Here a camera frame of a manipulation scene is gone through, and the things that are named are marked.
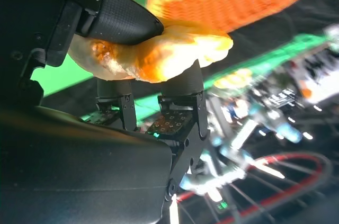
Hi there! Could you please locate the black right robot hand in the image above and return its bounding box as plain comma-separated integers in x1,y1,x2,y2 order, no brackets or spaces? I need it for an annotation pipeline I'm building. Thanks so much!
0,0,210,224

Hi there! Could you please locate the orange white striped bread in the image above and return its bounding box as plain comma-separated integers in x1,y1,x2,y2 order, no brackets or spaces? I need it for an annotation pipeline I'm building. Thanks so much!
67,21,234,83

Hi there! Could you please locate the bicycle wheel red rim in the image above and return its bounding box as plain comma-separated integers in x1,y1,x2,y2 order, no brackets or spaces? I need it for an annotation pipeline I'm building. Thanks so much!
176,152,334,224

